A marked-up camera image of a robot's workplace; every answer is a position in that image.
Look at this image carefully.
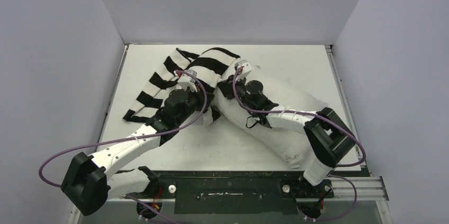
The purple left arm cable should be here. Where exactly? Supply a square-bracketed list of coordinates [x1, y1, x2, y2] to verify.
[38, 69, 210, 188]

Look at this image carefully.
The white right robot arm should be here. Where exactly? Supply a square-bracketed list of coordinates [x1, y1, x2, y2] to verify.
[214, 74, 354, 196]

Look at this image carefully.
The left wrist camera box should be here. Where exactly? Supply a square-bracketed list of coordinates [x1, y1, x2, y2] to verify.
[175, 69, 197, 90]

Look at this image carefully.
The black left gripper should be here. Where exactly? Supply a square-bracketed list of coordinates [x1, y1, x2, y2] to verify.
[176, 84, 215, 126]

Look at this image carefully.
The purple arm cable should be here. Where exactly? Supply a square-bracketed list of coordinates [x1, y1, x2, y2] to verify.
[231, 64, 367, 168]
[38, 69, 210, 188]

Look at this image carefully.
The black white striped pillowcase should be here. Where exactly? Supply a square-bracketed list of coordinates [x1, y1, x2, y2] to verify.
[122, 47, 242, 146]

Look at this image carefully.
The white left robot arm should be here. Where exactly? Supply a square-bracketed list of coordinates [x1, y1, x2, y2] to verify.
[60, 89, 214, 216]

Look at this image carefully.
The black metal base rail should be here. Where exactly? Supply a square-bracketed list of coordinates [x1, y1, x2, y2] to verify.
[76, 169, 388, 224]

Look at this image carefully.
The white pillow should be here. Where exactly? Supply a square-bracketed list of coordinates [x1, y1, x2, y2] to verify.
[208, 65, 330, 174]

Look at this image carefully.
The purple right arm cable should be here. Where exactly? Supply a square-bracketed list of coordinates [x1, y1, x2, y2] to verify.
[231, 64, 367, 168]

